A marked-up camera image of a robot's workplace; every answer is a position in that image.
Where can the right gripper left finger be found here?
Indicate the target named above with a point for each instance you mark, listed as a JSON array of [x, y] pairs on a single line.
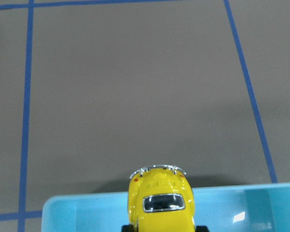
[[127, 228]]

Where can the yellow beetle toy car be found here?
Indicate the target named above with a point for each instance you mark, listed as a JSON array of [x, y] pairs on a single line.
[[160, 199]]

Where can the light blue plastic bin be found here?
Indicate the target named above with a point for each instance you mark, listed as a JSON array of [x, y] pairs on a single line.
[[251, 208]]

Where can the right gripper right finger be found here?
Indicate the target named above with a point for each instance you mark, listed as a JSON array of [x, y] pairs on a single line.
[[201, 228]]

